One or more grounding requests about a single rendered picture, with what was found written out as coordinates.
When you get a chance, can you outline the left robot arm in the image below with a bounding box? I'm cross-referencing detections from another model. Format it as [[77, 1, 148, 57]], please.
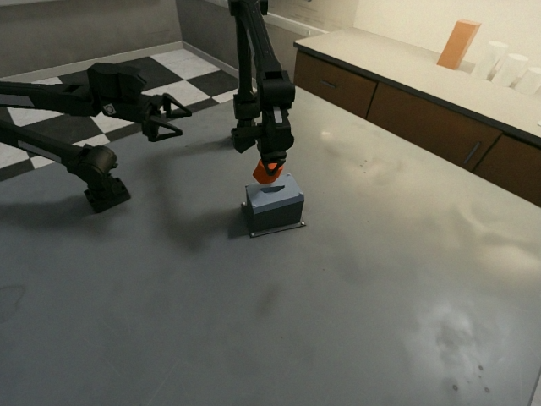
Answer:
[[227, 0, 296, 154]]

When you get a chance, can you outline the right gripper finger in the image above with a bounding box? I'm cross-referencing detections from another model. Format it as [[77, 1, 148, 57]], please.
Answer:
[[164, 93, 192, 118], [149, 115, 183, 142]]

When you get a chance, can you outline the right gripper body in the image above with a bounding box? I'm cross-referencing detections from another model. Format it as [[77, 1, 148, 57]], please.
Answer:
[[121, 92, 166, 141]]

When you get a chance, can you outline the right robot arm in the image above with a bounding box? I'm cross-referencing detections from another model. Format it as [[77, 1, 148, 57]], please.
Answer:
[[0, 62, 152, 208]]

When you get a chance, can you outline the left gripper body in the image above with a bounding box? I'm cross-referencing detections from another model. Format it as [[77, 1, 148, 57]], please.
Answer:
[[258, 145, 287, 163]]

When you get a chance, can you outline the orange-red peg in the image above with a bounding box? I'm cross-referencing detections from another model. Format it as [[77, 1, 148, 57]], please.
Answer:
[[253, 159, 283, 184]]

